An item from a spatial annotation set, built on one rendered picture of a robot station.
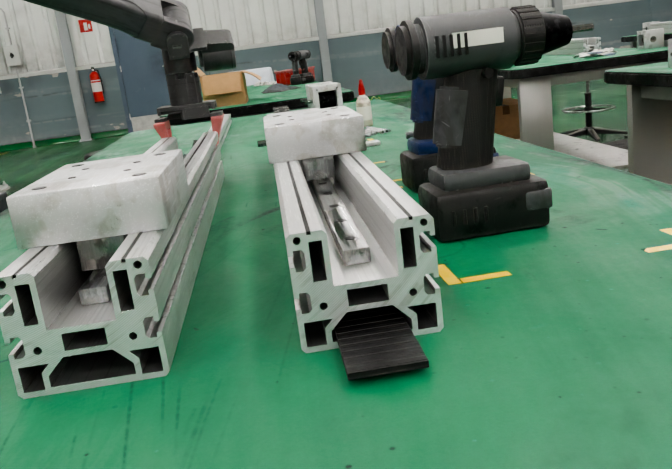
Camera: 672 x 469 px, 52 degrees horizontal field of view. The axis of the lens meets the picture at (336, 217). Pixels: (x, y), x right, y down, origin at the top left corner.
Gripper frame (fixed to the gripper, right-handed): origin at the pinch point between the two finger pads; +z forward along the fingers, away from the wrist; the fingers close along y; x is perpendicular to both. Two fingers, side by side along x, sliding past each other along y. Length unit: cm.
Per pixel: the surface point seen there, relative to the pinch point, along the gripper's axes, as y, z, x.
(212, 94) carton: -10, -2, 204
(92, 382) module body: 0, 4, -85
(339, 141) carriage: 22, -6, -53
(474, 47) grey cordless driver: 34, -14, -64
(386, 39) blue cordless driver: 31, -16, -38
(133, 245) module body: 4, -4, -81
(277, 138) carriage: 15, -7, -53
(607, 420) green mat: 29, 4, -99
